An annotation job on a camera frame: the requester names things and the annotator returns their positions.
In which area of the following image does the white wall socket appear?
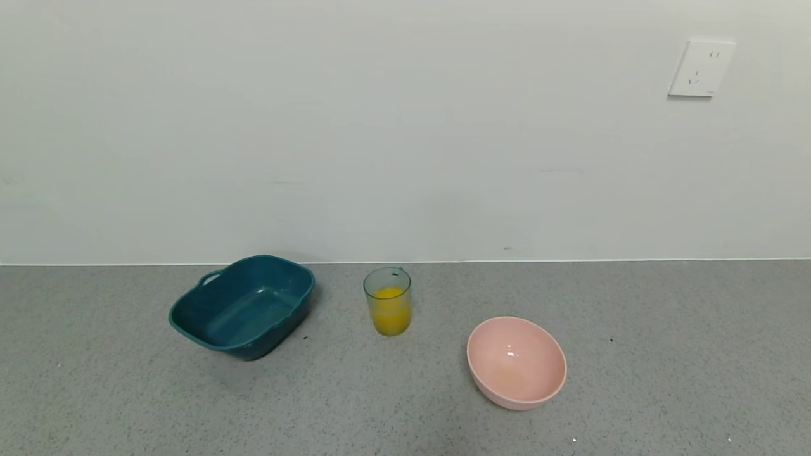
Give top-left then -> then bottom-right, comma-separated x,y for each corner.
667,40 -> 737,98

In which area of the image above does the teal plastic basin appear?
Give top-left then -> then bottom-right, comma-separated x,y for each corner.
168,255 -> 316,362

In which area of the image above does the orange juice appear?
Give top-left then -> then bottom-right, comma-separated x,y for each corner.
371,286 -> 411,336

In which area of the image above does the pink ribbed bowl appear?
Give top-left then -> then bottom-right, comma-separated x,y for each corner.
466,316 -> 568,411

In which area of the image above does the ribbed clear glass cup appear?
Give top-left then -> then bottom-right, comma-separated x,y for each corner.
363,267 -> 412,337

